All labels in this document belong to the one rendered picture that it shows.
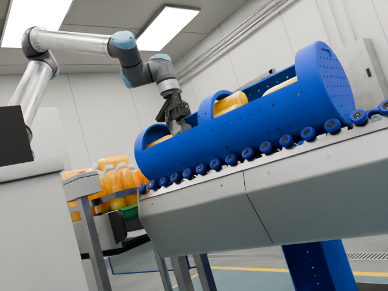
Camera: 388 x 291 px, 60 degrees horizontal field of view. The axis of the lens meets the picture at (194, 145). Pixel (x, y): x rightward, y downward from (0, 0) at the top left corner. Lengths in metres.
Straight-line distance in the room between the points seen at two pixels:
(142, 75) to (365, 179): 0.92
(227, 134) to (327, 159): 0.35
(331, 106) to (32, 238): 0.89
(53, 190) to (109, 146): 5.18
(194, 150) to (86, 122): 4.98
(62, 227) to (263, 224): 0.65
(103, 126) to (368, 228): 5.53
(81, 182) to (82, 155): 4.45
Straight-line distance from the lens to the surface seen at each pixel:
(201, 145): 1.25
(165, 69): 1.44
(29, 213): 1.01
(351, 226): 1.11
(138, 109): 6.68
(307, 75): 1.04
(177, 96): 1.40
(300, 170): 1.07
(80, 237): 1.86
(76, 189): 1.56
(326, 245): 1.70
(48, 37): 1.67
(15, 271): 1.00
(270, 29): 5.39
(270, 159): 1.12
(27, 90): 1.60
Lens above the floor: 0.92
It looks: 6 degrees up
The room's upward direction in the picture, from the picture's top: 17 degrees counter-clockwise
